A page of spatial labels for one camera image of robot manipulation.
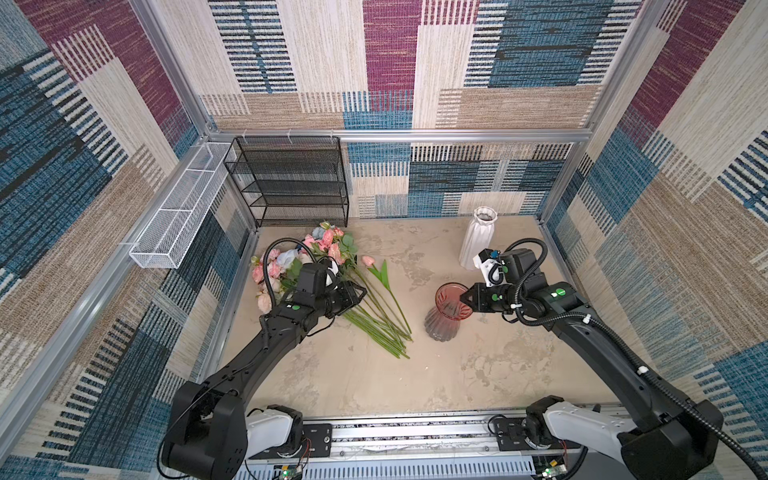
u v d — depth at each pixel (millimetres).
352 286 757
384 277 1028
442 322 932
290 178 1085
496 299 645
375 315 940
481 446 731
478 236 919
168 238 916
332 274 673
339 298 739
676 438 371
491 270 685
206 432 397
